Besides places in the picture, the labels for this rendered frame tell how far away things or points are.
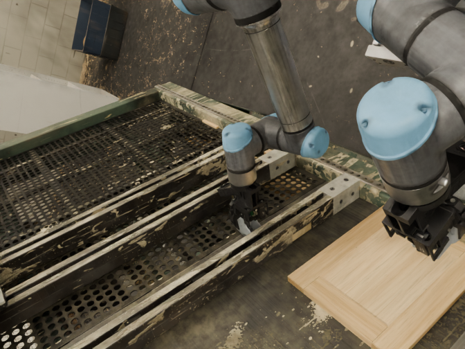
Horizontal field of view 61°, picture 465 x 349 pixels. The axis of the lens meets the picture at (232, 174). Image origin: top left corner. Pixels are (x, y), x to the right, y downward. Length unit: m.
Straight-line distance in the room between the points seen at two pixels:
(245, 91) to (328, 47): 0.75
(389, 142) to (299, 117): 0.50
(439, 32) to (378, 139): 0.14
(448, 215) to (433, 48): 0.22
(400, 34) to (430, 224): 0.25
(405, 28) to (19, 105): 4.25
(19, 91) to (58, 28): 1.69
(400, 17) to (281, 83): 0.39
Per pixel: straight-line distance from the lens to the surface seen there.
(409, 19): 0.51
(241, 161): 0.97
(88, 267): 1.18
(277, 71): 0.83
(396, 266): 1.10
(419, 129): 0.41
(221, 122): 1.81
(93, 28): 5.01
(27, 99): 4.55
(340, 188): 1.25
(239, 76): 3.18
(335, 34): 2.68
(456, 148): 0.63
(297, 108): 0.88
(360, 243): 1.14
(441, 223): 0.58
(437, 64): 0.48
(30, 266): 1.34
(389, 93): 0.43
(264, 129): 1.00
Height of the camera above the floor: 2.04
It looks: 42 degrees down
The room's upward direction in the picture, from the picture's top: 83 degrees counter-clockwise
